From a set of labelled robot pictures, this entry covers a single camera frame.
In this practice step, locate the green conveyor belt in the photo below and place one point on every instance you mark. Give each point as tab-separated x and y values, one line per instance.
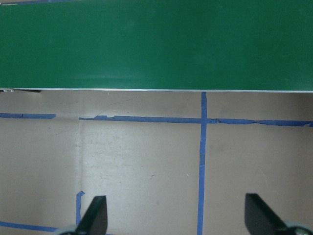
156	46

